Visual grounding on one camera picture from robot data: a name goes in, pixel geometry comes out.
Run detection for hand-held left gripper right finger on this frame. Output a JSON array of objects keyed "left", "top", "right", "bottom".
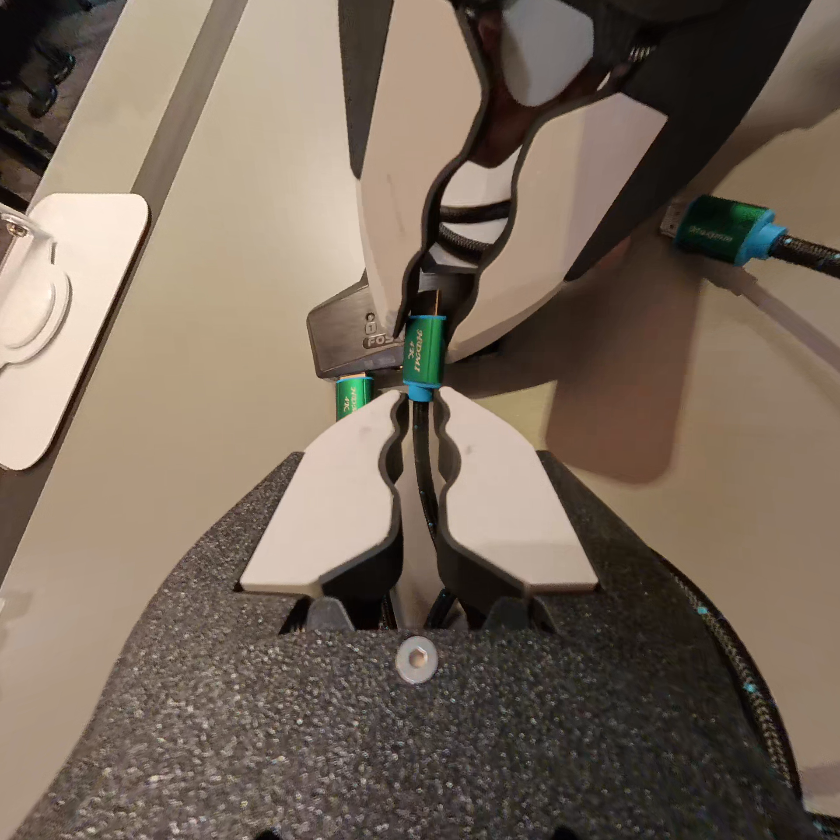
[{"left": 435, "top": 386, "right": 601, "bottom": 599}]

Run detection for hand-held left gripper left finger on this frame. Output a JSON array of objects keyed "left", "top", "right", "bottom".
[{"left": 238, "top": 389, "right": 409, "bottom": 601}]

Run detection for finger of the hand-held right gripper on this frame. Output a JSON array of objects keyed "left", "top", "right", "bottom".
[
  {"left": 448, "top": 91, "right": 668, "bottom": 361},
  {"left": 356, "top": 0, "right": 490, "bottom": 332}
]

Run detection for black braided switch cable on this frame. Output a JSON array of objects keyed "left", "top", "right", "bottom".
[{"left": 433, "top": 200, "right": 514, "bottom": 257}]

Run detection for black braided cable green plugs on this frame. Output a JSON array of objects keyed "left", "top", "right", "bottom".
[
  {"left": 333, "top": 372, "right": 377, "bottom": 423},
  {"left": 400, "top": 195, "right": 840, "bottom": 840}
]

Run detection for black port switch box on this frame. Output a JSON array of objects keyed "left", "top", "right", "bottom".
[{"left": 307, "top": 256, "right": 506, "bottom": 380}]

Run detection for person's right hand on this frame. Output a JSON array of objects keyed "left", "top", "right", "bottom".
[{"left": 478, "top": 10, "right": 526, "bottom": 168}]

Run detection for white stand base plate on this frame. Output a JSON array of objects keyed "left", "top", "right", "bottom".
[{"left": 0, "top": 192, "right": 152, "bottom": 471}]

